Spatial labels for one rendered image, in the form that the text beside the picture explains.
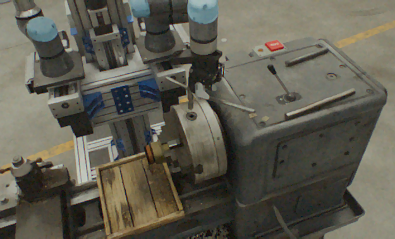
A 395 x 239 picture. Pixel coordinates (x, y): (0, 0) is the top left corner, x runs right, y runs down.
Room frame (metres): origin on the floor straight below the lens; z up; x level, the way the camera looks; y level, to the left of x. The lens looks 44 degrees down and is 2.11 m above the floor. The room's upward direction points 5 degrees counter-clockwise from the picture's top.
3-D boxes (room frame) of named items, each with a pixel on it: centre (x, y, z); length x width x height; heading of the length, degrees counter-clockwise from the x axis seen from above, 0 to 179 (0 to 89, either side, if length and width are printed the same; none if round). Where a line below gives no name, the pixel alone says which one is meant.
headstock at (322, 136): (1.06, -0.36, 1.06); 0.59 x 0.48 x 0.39; 106
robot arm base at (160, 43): (1.52, 0.15, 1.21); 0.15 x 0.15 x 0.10
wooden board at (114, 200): (0.86, 0.27, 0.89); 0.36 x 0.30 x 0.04; 16
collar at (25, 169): (0.84, 0.65, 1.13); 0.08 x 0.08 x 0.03
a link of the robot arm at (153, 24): (1.52, 0.14, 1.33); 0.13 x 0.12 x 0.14; 94
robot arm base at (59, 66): (1.39, 0.63, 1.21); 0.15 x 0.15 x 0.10
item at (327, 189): (1.06, -0.36, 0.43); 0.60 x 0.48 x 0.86; 106
